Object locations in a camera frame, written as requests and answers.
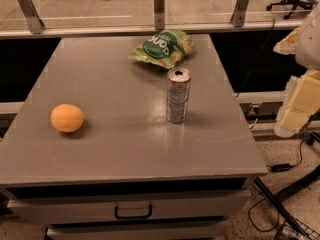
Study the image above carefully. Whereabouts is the black drawer handle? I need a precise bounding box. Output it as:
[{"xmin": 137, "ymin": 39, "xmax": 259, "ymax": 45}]
[{"xmin": 114, "ymin": 204, "xmax": 153, "ymax": 221}]

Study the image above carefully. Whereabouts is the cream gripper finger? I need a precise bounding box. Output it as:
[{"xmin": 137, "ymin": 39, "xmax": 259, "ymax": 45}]
[
  {"xmin": 273, "ymin": 27, "xmax": 299, "ymax": 55},
  {"xmin": 274, "ymin": 70, "xmax": 320, "ymax": 138}
]

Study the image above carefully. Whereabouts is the black metal stand leg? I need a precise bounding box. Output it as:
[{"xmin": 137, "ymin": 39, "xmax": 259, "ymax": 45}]
[{"xmin": 252, "ymin": 165, "xmax": 320, "ymax": 238}]

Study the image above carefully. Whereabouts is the green chip bag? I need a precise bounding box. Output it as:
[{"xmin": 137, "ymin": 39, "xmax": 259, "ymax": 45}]
[{"xmin": 129, "ymin": 29, "xmax": 195, "ymax": 70}]

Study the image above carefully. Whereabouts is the metal railing bracket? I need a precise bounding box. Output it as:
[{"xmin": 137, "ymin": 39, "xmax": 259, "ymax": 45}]
[
  {"xmin": 153, "ymin": 0, "xmax": 165, "ymax": 30},
  {"xmin": 231, "ymin": 0, "xmax": 249, "ymax": 28},
  {"xmin": 17, "ymin": 0, "xmax": 45, "ymax": 34}
]

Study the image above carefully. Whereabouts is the black power adapter cable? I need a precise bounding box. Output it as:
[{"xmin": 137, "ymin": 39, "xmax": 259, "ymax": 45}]
[{"xmin": 270, "ymin": 137, "xmax": 309, "ymax": 174}]

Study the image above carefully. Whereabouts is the middle metal railing bracket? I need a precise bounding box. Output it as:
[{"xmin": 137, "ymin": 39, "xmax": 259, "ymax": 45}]
[{"xmin": 153, "ymin": 0, "xmax": 165, "ymax": 30}]

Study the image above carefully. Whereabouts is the silver redbull can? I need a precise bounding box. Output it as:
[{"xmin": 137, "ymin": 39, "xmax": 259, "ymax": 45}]
[{"xmin": 166, "ymin": 68, "xmax": 191, "ymax": 123}]

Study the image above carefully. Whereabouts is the black hanging cable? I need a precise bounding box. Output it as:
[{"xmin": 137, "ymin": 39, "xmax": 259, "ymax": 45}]
[{"xmin": 235, "ymin": 18, "xmax": 277, "ymax": 99}]

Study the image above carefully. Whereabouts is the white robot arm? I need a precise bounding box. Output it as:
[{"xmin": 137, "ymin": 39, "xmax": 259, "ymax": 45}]
[{"xmin": 273, "ymin": 5, "xmax": 320, "ymax": 138}]

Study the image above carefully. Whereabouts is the orange fruit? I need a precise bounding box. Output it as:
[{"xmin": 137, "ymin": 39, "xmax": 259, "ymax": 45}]
[{"xmin": 50, "ymin": 104, "xmax": 84, "ymax": 133}]

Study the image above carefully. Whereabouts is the right metal railing bracket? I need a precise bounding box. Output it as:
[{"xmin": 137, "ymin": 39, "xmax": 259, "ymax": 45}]
[{"xmin": 231, "ymin": 0, "xmax": 249, "ymax": 28}]

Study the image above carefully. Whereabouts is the left metal railing bracket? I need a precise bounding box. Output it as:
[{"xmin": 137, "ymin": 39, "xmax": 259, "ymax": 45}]
[{"xmin": 17, "ymin": 0, "xmax": 45, "ymax": 34}]

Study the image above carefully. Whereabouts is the wire basket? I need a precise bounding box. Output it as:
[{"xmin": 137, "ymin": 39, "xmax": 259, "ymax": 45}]
[{"xmin": 273, "ymin": 219, "xmax": 320, "ymax": 240}]

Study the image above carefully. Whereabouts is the grey drawer cabinet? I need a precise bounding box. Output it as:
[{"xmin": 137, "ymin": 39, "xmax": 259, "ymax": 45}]
[{"xmin": 0, "ymin": 34, "xmax": 266, "ymax": 240}]

